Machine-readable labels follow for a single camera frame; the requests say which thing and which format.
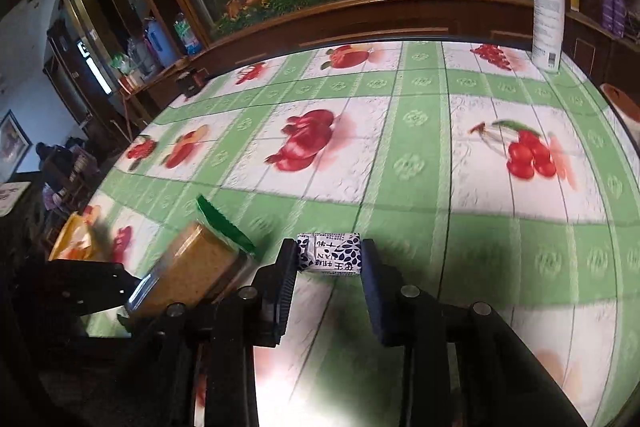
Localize white spray bottle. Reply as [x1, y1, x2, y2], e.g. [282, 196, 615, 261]
[530, 0, 567, 74]

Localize blue thermos flask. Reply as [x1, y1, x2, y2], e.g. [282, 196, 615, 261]
[144, 19, 168, 62]

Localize dark glass jar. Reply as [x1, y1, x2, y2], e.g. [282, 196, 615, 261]
[176, 69, 206, 100]

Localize grey kettle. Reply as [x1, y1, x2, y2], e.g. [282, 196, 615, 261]
[127, 39, 149, 72]

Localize green fruit-print tablecloth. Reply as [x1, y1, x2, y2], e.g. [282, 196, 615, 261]
[85, 39, 640, 427]

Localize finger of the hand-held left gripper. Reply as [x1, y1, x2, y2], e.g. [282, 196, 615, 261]
[47, 259, 143, 318]

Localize brown wooden cabinet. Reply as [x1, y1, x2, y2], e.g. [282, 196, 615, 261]
[117, 0, 640, 118]

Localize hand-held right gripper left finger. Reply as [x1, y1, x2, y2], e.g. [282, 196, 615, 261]
[107, 238, 300, 427]

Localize round orange stool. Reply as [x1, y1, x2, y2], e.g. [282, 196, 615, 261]
[600, 83, 640, 122]

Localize framed wall painting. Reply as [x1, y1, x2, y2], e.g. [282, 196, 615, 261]
[0, 109, 32, 182]

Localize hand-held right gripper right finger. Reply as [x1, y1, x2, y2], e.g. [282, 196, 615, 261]
[361, 238, 588, 427]

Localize barred window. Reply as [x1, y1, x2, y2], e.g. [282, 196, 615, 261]
[75, 39, 113, 95]

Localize clear cracker pack green ends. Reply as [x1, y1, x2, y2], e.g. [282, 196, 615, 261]
[124, 194, 257, 320]

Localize small white candy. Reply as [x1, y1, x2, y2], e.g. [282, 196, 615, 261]
[296, 232, 362, 278]

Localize yellow plastic bag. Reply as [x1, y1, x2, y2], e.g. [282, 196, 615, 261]
[50, 213, 101, 260]

